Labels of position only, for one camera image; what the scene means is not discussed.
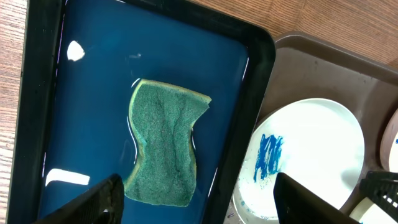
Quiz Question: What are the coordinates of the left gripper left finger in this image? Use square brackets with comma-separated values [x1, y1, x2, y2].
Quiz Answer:
[34, 174, 124, 224]

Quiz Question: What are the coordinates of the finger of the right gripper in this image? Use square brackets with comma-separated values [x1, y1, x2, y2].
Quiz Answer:
[359, 171, 397, 221]

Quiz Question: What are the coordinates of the brown serving tray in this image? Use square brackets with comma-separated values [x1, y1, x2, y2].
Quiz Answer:
[225, 34, 397, 223]

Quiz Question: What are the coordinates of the white plate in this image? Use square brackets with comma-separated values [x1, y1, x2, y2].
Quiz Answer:
[349, 198, 397, 224]
[380, 111, 397, 173]
[232, 98, 364, 223]

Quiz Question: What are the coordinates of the black water basin tray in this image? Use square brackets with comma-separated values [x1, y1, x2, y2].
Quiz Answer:
[6, 0, 275, 223]

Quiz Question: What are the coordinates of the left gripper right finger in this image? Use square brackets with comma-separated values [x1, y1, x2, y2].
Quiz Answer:
[273, 172, 359, 224]

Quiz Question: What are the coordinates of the green yellow sponge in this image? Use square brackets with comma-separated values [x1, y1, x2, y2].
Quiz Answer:
[124, 79, 211, 207]

